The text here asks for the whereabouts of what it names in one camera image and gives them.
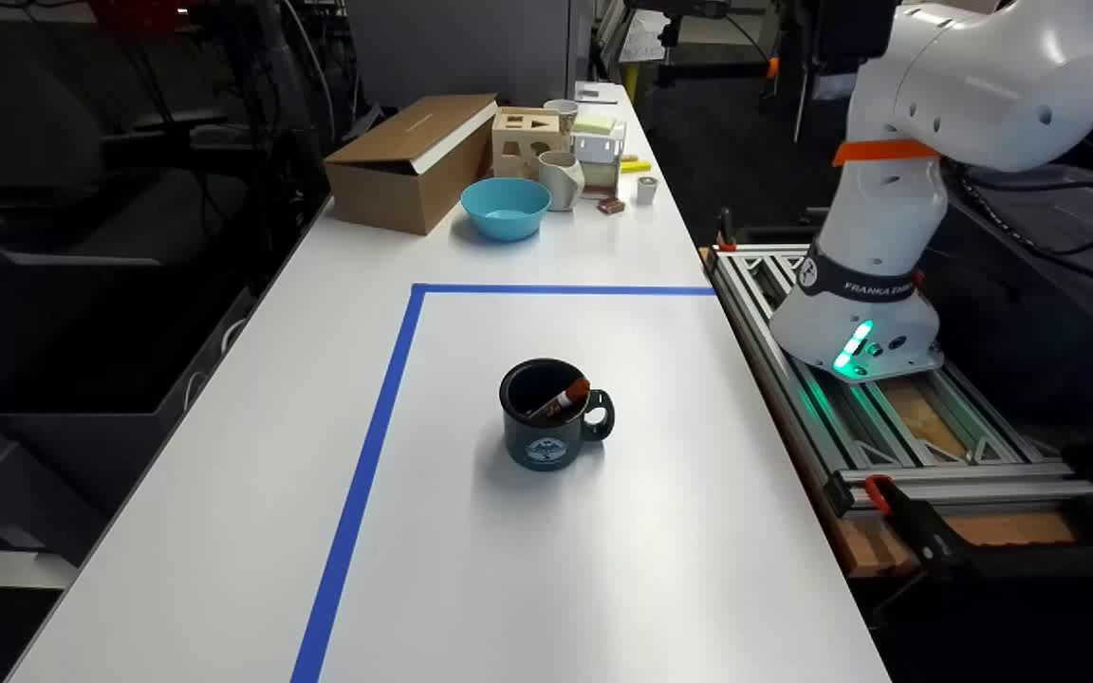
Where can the aluminium rail base frame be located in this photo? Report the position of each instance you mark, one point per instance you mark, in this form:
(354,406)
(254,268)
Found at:
(825,420)

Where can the short blue tape strip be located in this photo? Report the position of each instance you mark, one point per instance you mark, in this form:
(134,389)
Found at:
(572,288)

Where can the wooden shape sorter box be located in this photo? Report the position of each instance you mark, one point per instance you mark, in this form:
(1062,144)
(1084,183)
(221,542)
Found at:
(526,141)

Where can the dark blue mug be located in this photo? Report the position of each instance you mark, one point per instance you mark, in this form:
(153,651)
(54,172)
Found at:
(548,446)

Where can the brown cardboard box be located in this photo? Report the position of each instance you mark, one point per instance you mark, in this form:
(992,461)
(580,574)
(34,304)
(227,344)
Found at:
(398,164)

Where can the black office chair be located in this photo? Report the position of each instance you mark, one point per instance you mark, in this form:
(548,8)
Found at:
(78,240)

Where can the stack of white boxes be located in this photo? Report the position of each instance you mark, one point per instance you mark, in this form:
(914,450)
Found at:
(598,127)

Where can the white cup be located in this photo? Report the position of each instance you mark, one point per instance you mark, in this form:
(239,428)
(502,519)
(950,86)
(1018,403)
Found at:
(560,183)

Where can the wooden base board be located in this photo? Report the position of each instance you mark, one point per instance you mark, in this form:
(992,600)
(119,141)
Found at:
(1008,527)

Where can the small brown block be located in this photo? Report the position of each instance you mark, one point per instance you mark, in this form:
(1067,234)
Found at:
(608,203)

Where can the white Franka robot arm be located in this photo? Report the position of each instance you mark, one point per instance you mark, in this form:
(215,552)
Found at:
(888,212)

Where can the red Expo marker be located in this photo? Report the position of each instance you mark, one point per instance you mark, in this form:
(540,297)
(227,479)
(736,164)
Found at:
(560,403)

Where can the black bar clamp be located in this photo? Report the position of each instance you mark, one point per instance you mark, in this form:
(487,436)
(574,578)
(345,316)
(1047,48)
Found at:
(938,537)

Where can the yellow sticky note pad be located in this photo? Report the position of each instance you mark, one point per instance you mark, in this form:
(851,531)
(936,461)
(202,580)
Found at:
(635,164)

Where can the light blue bowl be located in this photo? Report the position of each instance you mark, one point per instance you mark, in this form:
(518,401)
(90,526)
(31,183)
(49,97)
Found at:
(505,208)

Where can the long blue tape strip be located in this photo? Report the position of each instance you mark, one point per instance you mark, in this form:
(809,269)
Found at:
(368,455)

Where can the small white cylinder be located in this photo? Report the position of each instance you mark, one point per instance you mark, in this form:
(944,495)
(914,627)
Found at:
(647,191)

